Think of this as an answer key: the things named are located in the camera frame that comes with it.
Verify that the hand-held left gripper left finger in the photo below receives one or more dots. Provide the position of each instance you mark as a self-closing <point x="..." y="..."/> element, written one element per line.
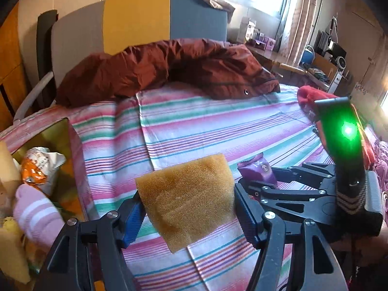
<point x="133" y="227"/>

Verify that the black rolled mat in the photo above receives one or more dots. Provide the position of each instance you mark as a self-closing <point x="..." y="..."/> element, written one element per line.
<point x="44" y="51"/>

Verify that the pink striped sock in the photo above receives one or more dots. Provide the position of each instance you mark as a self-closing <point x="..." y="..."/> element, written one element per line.
<point x="36" y="215"/>

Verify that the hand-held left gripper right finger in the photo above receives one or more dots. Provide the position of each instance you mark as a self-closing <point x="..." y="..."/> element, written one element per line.
<point x="245" y="215"/>

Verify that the black radio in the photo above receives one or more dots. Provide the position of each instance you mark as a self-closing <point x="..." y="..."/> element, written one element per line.
<point x="332" y="51"/>

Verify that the orange snack bag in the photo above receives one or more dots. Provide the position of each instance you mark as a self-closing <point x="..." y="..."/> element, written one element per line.
<point x="39" y="169"/>

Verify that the red cloth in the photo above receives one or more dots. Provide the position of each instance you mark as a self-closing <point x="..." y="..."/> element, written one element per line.
<point x="306" y="97"/>

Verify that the grey yellow blue chair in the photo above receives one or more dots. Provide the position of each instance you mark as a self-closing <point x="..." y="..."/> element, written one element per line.
<point x="85" y="30"/>

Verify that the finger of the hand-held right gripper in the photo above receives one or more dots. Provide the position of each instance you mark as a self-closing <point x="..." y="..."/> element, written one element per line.
<point x="285" y="198"/>
<point x="306" y="175"/>

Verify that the maroon jacket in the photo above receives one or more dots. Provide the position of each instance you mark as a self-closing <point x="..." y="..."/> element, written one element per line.
<point x="151" y="66"/>

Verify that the blue bucket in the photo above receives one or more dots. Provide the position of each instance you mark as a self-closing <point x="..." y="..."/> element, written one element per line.
<point x="308" y="55"/>

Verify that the white container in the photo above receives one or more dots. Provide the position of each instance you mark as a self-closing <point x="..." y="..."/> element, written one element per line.
<point x="248" y="29"/>

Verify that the purple snack packet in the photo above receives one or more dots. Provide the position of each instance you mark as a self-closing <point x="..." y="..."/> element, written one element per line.
<point x="257" y="168"/>

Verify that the person's right hand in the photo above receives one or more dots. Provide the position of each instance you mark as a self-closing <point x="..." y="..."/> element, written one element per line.
<point x="374" y="245"/>

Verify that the orange wooden wardrobe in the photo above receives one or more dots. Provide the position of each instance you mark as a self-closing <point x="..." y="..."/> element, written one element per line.
<point x="12" y="66"/>

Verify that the pink striped curtain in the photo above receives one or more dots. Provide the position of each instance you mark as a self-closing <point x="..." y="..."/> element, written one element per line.
<point x="300" y="21"/>

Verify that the purple box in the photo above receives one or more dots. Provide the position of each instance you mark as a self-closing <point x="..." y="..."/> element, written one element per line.
<point x="266" y="43"/>

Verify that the gold metal tray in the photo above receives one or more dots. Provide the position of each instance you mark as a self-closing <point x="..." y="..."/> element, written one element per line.
<point x="65" y="145"/>

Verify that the wooden desk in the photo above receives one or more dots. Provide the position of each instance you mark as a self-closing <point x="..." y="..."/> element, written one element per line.
<point x="272" y="57"/>

